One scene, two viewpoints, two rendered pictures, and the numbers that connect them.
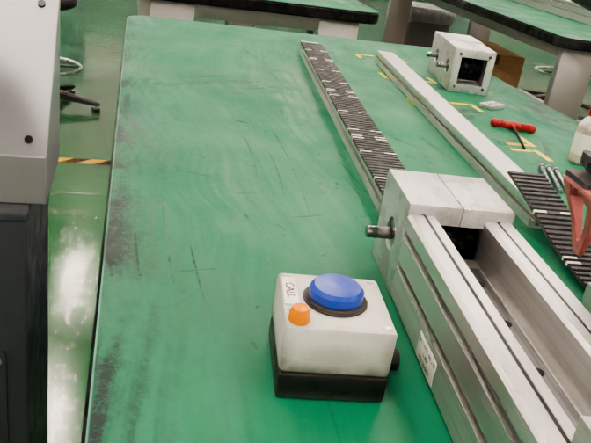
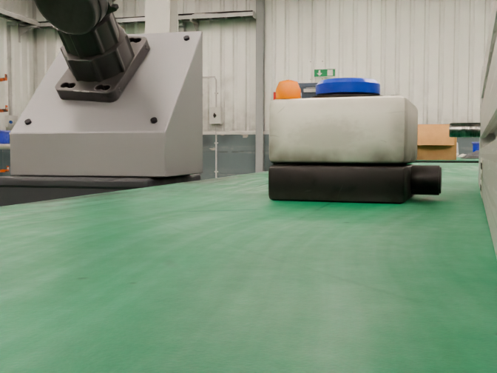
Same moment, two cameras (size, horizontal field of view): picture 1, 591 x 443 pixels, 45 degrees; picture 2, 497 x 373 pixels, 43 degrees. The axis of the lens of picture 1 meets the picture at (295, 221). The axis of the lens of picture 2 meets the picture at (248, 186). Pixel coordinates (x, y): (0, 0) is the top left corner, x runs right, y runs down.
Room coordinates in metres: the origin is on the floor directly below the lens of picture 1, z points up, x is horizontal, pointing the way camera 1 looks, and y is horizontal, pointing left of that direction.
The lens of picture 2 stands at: (0.08, -0.17, 0.81)
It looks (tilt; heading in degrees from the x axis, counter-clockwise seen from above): 3 degrees down; 29
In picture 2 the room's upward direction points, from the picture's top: straight up
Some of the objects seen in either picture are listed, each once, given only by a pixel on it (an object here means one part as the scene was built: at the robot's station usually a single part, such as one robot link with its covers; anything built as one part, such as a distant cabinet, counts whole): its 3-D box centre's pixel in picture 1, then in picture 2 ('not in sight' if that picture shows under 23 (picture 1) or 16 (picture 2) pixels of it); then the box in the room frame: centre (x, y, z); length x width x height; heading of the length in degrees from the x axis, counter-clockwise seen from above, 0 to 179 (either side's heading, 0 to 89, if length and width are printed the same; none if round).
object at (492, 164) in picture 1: (438, 111); not in sight; (1.30, -0.23, 0.79); 0.96 x 0.04 x 0.03; 9
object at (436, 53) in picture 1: (449, 56); not in sight; (1.74, -0.30, 0.83); 0.11 x 0.10 x 0.10; 98
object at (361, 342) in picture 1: (339, 334); (360, 147); (0.46, -0.05, 0.81); 0.10 x 0.08 x 0.06; 99
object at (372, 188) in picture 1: (337, 99); not in sight; (1.27, -0.04, 0.79); 0.96 x 0.04 x 0.03; 9
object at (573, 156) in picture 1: (589, 128); not in sight; (1.15, -0.45, 0.84); 0.04 x 0.04 x 0.12
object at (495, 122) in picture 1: (518, 135); not in sight; (1.23, -0.36, 0.79); 0.16 x 0.08 x 0.02; 175
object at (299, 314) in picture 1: (300, 312); (288, 89); (0.43, -0.01, 0.85); 0.01 x 0.01 x 0.01
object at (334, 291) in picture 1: (335, 295); (347, 95); (0.46, -0.04, 0.84); 0.04 x 0.04 x 0.02
